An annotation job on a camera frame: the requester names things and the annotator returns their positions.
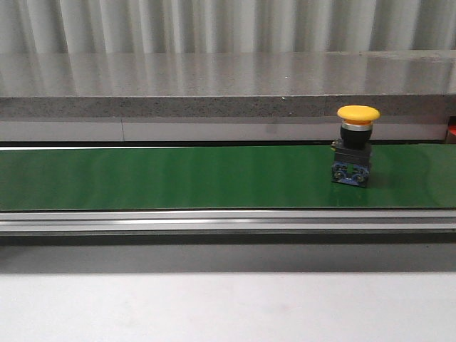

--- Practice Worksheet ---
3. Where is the yellow mushroom push button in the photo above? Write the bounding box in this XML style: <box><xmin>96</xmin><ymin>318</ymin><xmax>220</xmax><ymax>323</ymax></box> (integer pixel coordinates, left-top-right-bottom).
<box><xmin>331</xmin><ymin>105</ymin><xmax>380</xmax><ymax>187</ymax></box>

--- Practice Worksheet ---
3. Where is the green conveyor belt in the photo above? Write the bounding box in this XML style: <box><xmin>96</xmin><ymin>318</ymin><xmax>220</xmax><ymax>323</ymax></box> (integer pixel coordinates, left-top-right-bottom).
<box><xmin>1</xmin><ymin>144</ymin><xmax>455</xmax><ymax>245</ymax></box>

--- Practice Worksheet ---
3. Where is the grey speckled stone counter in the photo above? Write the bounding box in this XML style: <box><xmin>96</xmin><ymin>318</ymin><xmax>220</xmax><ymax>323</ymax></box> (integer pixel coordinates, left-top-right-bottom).
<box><xmin>1</xmin><ymin>51</ymin><xmax>455</xmax><ymax>143</ymax></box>

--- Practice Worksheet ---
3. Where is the red plastic tray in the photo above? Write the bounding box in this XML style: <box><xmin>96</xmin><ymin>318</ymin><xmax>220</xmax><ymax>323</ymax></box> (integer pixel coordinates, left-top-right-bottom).
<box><xmin>445</xmin><ymin>117</ymin><xmax>456</xmax><ymax>144</ymax></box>

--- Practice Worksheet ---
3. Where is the white corrugated curtain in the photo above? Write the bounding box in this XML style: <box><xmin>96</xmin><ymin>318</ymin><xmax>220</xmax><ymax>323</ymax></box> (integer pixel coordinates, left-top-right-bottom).
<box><xmin>1</xmin><ymin>1</ymin><xmax>455</xmax><ymax>53</ymax></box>

